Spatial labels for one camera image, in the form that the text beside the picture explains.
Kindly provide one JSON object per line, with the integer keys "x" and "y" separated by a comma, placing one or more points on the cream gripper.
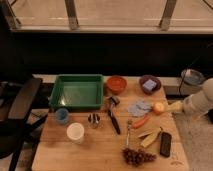
{"x": 176, "y": 106}

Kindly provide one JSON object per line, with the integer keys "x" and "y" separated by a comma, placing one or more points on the black dish brush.
{"x": 113, "y": 102}

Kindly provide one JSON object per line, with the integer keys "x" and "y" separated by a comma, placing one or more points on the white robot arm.
{"x": 198, "y": 104}

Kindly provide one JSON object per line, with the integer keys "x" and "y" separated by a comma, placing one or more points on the green plastic tray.
{"x": 77, "y": 91}

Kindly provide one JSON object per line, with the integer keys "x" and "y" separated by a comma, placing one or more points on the apple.
{"x": 158, "y": 108}

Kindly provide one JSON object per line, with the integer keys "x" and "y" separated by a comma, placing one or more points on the black phone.
{"x": 165, "y": 145}

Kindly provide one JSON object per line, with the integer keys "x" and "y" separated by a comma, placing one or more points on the grey bowl on stand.
{"x": 192, "y": 77}

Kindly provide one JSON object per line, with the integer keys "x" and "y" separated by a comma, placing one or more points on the blue sponge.
{"x": 149, "y": 85}

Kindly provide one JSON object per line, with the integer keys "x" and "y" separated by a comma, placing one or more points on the blue crumpled cloth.
{"x": 139, "y": 108}

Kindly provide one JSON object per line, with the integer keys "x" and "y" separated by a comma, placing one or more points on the yellow banana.
{"x": 149, "y": 136}

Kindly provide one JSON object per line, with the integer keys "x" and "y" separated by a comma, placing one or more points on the purple bowl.
{"x": 144, "y": 78}

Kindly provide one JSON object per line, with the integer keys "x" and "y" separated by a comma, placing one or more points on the orange carrot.
{"x": 140, "y": 122}

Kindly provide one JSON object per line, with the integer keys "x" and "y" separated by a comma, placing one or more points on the orange bowl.
{"x": 116, "y": 84}

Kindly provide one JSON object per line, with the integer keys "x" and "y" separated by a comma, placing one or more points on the bunch of red grapes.
{"x": 137, "y": 157}

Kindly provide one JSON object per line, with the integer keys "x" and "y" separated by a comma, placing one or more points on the small metal cup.
{"x": 94, "y": 120}

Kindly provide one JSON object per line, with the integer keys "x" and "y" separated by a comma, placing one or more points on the white cup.
{"x": 75, "y": 132}

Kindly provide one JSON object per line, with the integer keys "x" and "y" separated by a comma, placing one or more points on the blue cup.
{"x": 61, "y": 116}

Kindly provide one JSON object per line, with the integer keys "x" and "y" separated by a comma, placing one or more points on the black office chair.
{"x": 14, "y": 129}

